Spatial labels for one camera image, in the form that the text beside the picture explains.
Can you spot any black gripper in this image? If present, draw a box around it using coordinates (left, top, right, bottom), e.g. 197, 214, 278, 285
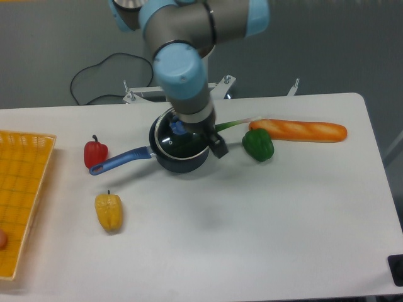
185, 115, 228, 158

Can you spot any dark blue saucepan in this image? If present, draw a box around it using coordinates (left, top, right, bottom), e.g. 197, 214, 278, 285
89, 120, 209, 176

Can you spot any glass pot lid blue knob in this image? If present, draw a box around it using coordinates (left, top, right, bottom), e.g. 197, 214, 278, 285
154, 106, 211, 160

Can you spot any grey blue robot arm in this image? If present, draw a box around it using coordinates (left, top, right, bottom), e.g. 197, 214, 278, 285
109, 1, 270, 158

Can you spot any green onion stalk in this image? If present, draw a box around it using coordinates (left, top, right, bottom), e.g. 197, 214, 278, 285
215, 116, 263, 132

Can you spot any green bell pepper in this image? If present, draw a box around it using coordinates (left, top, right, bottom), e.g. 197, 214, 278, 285
242, 128, 275, 162

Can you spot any orange baguette bread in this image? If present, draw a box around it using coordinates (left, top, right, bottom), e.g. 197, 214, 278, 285
249, 119, 348, 143

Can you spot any red bell pepper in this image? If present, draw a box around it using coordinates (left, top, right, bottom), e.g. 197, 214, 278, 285
83, 135, 109, 169

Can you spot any yellow bell pepper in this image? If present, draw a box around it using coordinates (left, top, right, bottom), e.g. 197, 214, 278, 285
94, 190, 123, 233

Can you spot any yellow woven basket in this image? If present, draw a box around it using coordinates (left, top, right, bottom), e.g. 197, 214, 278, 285
1, 130, 57, 281

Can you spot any black table grommet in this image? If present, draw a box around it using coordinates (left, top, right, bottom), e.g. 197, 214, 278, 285
387, 254, 403, 287

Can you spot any white metal bracket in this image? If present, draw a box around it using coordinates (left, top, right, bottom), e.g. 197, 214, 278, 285
287, 78, 300, 97

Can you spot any black floor cable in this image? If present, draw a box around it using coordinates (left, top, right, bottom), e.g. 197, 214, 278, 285
69, 52, 154, 106

